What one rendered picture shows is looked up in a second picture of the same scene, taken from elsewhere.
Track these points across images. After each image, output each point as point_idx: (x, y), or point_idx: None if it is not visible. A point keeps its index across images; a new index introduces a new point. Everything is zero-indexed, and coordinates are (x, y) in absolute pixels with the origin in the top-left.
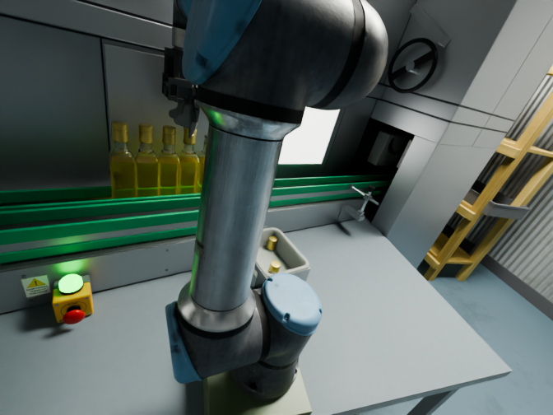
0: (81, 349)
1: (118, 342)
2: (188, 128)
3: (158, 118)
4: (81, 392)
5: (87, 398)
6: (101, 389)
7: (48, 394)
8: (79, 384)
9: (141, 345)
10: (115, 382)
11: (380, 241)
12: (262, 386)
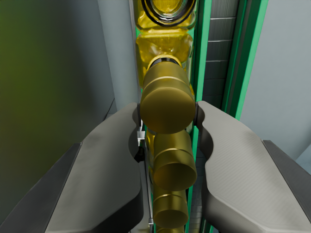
0: (259, 122)
1: (269, 104)
2: (199, 129)
3: (29, 170)
4: (289, 122)
5: (295, 120)
6: (295, 114)
7: (277, 135)
8: (283, 123)
9: (283, 91)
10: (297, 107)
11: None
12: None
